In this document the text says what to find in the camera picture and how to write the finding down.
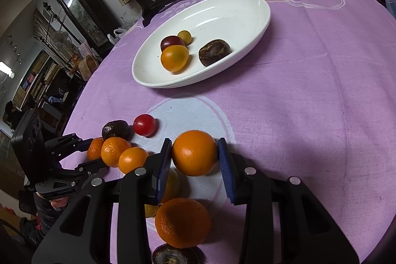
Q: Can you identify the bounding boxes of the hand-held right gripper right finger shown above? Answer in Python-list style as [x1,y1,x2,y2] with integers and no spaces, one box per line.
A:
[217,137,360,264]

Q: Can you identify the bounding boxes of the purple tablecloth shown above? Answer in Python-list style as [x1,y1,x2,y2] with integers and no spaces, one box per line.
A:
[58,0,396,264]

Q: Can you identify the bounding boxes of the large orange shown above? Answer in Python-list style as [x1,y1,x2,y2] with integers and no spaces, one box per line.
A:
[172,130,219,177]
[155,197,213,249]

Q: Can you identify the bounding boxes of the orange cherry tomato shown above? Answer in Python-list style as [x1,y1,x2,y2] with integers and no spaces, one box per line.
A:
[160,45,190,73]

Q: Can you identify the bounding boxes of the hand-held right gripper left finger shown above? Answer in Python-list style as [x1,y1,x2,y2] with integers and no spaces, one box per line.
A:
[31,138,173,264]

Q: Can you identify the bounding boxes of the small yellow cherry tomato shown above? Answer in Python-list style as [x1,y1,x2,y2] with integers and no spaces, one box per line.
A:
[177,30,193,46]

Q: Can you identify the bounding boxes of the white plastic bag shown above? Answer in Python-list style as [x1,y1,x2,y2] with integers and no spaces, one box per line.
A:
[107,28,126,46]

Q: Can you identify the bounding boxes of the white tube lamp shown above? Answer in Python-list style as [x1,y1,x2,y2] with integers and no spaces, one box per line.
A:
[0,61,16,79]

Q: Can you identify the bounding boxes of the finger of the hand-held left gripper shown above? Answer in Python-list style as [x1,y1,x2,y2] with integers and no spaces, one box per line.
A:
[66,158,108,180]
[58,132,94,160]

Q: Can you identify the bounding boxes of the person's left forearm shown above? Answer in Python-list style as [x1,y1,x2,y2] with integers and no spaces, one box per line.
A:
[18,190,61,240]

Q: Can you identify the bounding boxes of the dark red cherry tomato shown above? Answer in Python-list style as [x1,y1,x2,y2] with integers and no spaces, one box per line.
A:
[160,36,186,53]

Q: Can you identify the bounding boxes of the white oval plate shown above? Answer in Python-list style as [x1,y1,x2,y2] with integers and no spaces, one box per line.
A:
[132,0,272,89]

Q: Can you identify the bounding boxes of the yellow lemon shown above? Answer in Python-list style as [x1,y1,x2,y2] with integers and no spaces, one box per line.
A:
[145,168,180,218]

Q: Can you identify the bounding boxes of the wicker basket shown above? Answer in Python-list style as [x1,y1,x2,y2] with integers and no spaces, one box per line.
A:
[77,55,100,82]

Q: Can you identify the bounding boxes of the dark brown chestnut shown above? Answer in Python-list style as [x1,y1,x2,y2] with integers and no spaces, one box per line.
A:
[198,39,232,67]
[102,120,131,141]

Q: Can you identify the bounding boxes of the dark purple mangosteen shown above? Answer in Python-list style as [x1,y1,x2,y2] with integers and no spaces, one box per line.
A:
[151,244,205,264]

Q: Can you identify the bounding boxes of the dark wooden framed mirror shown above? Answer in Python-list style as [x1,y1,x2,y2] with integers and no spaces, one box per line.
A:
[49,0,122,58]

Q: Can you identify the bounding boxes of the person's left hand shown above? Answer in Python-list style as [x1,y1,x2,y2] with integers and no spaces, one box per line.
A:
[49,196,69,213]

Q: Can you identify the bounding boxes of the small mandarin orange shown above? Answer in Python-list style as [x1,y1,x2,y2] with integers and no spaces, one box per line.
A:
[118,146,150,175]
[100,137,132,168]
[87,137,106,161]

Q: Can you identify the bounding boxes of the electric fan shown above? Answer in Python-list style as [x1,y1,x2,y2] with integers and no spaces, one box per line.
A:
[49,30,74,50]

